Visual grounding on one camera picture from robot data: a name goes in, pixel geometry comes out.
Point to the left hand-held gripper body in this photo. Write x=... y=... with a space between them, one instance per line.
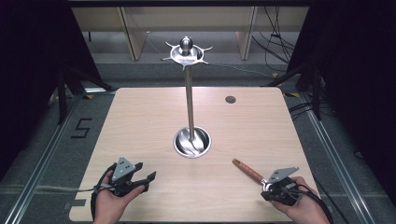
x=123 y=169

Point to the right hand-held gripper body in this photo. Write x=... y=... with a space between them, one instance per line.
x=281 y=175

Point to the brown wooden stick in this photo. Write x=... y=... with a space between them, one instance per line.
x=247 y=170

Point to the person's left hand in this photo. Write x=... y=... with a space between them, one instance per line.
x=109 y=205

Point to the person's right hand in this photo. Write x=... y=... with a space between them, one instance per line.
x=308 y=208

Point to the steel utensil rack with hooks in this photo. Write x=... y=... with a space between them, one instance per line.
x=189 y=102

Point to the black tripod stand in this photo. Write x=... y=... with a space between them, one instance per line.
x=314 y=90
x=62 y=93

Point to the grey table grommet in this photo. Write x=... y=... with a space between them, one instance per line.
x=230 y=99

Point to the black curtain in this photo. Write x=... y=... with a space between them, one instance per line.
x=358 y=77
x=31 y=77

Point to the light wooden bench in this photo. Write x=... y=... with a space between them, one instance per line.
x=155 y=18

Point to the aluminium floor rail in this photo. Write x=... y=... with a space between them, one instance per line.
x=40 y=168
x=336 y=155

